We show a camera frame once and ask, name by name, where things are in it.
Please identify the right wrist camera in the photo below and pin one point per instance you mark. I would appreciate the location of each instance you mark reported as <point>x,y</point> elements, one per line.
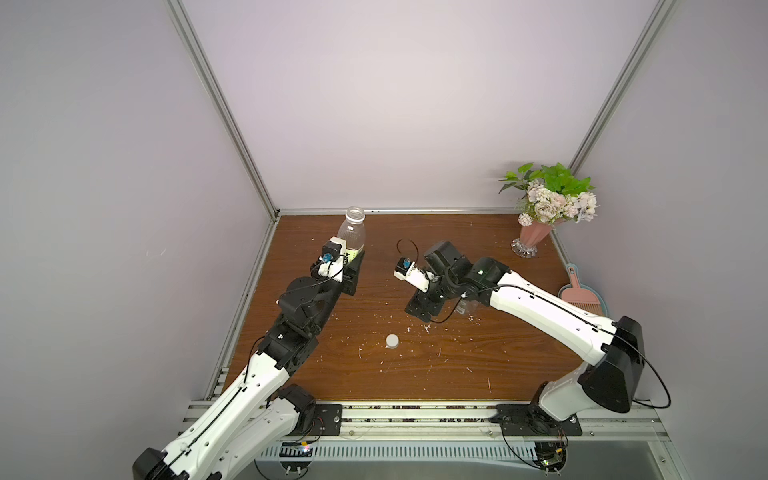
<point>408,271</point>

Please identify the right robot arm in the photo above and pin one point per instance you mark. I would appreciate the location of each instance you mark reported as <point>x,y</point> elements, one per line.
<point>612,351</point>

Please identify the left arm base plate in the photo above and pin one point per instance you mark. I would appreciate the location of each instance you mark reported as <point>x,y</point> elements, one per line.
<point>318,419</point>

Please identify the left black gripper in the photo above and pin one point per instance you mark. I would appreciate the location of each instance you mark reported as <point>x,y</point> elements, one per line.
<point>348,277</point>

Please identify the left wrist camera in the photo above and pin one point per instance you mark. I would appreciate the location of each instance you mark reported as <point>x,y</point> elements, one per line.
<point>333,259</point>

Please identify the green label clear bottle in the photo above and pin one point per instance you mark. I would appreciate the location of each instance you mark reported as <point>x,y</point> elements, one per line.
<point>353,232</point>

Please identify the pink flower vase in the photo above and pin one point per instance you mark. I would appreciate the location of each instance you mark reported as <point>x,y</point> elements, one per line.
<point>530,236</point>

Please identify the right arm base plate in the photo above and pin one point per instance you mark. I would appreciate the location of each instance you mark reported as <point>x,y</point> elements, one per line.
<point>528,421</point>

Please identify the blue label clear bottle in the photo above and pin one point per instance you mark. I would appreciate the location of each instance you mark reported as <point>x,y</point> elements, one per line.
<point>466,307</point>

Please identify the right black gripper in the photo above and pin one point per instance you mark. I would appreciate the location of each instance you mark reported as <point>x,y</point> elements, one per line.
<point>424,300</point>

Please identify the pink hand broom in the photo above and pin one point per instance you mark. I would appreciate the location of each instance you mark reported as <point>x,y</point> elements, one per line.
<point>579,294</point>

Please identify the artificial flower bouquet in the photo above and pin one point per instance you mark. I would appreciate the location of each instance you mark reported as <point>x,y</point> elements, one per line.
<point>551,195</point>

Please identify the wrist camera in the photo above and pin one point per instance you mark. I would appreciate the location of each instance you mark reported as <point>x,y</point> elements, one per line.
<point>333,259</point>
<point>408,271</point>

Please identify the white bottle cap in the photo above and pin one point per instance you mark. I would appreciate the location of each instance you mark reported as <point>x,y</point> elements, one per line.
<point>392,341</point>

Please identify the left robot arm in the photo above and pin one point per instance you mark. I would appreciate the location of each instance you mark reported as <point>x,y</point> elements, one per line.
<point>261,406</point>

